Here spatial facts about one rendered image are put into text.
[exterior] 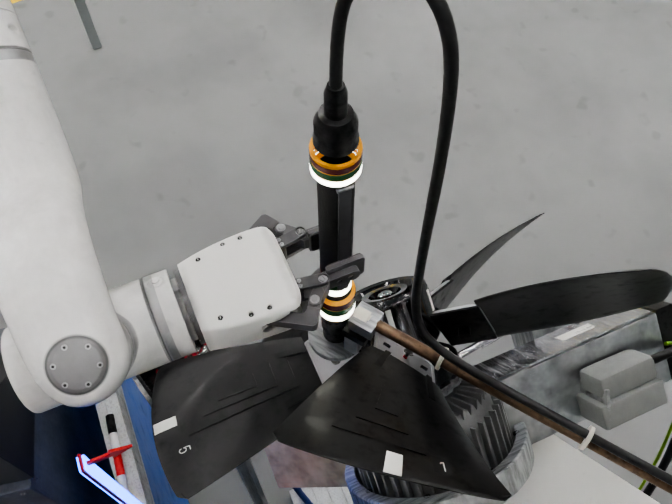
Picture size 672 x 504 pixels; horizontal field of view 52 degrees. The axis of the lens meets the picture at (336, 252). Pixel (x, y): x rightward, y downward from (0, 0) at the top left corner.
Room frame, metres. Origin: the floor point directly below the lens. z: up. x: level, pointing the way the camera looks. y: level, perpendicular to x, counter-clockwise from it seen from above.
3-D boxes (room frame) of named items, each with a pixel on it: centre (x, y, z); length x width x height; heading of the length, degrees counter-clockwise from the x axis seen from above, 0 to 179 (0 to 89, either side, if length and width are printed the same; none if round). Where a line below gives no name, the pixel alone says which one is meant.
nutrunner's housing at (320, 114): (0.36, 0.00, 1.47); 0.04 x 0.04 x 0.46
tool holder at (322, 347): (0.35, -0.01, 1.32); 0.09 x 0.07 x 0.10; 58
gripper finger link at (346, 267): (0.32, 0.00, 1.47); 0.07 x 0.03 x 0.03; 114
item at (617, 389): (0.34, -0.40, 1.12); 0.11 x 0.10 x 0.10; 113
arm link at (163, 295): (0.29, 0.16, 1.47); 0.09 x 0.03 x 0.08; 24
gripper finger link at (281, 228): (0.38, 0.03, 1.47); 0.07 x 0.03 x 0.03; 114
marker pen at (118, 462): (0.32, 0.38, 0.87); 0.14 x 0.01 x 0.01; 20
